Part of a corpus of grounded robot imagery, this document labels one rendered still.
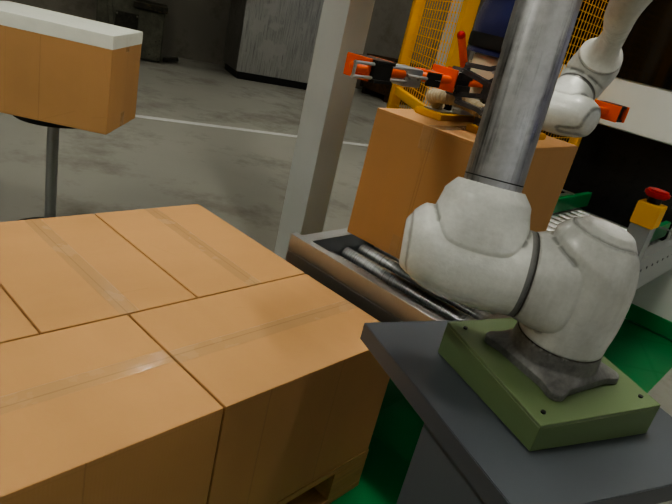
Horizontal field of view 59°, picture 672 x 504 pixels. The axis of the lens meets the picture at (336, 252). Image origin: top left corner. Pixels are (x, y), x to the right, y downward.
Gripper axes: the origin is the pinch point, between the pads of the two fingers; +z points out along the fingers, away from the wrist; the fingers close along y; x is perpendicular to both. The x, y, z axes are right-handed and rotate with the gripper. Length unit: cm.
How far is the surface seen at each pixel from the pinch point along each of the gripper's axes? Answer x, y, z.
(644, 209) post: 43, 23, -50
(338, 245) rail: 7, 65, 30
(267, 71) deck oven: 475, 103, 622
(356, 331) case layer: -29, 66, -12
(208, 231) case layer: -29, 66, 56
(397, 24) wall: 775, -4, 634
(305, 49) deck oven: 525, 60, 601
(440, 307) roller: 9, 67, -14
